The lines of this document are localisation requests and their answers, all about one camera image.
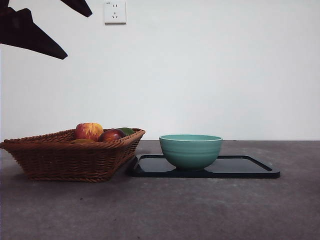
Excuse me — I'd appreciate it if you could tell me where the white wall socket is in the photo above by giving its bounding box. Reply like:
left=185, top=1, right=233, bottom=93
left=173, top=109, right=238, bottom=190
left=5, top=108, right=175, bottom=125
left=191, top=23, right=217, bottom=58
left=104, top=0, right=127, bottom=25

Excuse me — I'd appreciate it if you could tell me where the teal ceramic bowl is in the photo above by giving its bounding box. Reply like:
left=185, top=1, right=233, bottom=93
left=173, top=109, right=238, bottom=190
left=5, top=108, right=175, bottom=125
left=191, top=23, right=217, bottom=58
left=159, top=134, right=223, bottom=172

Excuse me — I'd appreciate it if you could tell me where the brown wicker basket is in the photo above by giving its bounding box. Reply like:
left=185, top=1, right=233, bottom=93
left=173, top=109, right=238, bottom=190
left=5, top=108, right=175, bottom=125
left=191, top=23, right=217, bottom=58
left=0, top=127, right=146, bottom=183

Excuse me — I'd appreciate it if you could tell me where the red yellow apple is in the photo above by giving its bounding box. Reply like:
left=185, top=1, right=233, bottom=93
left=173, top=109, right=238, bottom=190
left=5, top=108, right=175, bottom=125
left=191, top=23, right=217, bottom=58
left=74, top=122, right=104, bottom=143

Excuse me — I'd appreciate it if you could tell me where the green fruit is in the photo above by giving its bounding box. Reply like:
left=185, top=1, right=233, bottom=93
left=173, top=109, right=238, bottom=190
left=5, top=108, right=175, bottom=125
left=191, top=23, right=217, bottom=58
left=117, top=127, right=136, bottom=137

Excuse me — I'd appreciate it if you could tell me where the dark red apple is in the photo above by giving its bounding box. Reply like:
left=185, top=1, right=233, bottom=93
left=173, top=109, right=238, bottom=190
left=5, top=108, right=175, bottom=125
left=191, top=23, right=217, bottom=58
left=97, top=128, right=126, bottom=143

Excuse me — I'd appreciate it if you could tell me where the black rectangular tray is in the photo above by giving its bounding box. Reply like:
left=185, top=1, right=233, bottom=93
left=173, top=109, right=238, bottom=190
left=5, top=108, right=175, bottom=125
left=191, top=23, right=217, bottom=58
left=128, top=154, right=281, bottom=179

